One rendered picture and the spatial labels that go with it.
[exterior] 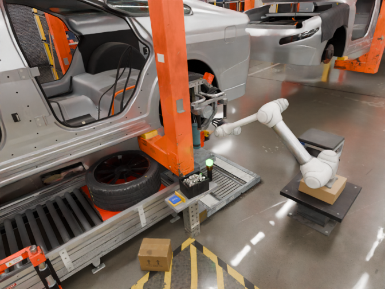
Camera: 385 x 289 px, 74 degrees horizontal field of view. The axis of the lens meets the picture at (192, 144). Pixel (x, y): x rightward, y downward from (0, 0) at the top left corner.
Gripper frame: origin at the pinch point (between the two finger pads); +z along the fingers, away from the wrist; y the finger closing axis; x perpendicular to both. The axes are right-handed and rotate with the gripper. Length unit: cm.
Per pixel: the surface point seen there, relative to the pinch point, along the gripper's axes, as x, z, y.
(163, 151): 59, -25, -53
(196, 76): 46, 4, 25
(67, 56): 89, 227, -10
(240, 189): -30, -57, -49
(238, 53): 10, 5, 79
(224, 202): -14, -57, -68
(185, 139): 65, -47, -36
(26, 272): 120, -39, -160
